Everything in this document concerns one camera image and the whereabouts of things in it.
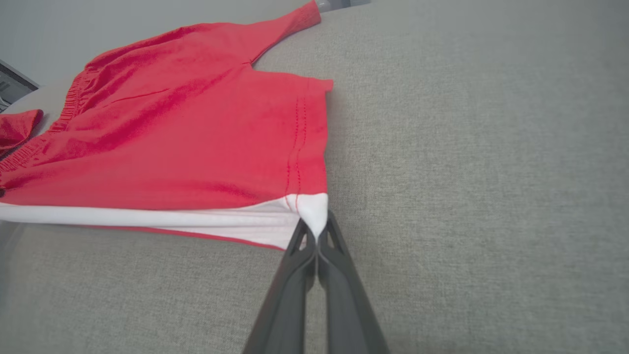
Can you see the red shorts wide white band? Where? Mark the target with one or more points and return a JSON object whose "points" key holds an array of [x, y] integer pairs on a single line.
{"points": [[172, 137]]}

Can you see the grey fabric sofa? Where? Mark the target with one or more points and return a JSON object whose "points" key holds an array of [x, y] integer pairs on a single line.
{"points": [[467, 172]]}

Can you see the grey metal partition leg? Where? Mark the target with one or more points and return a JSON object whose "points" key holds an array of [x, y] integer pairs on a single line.
{"points": [[12, 86]]}

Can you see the grey metal partition post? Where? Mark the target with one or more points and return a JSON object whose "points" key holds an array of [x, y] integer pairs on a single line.
{"points": [[339, 4]]}

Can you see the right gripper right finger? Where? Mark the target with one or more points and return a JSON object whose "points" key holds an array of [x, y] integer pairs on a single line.
{"points": [[346, 305]]}

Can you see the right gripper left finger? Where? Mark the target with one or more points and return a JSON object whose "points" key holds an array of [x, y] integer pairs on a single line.
{"points": [[287, 305]]}

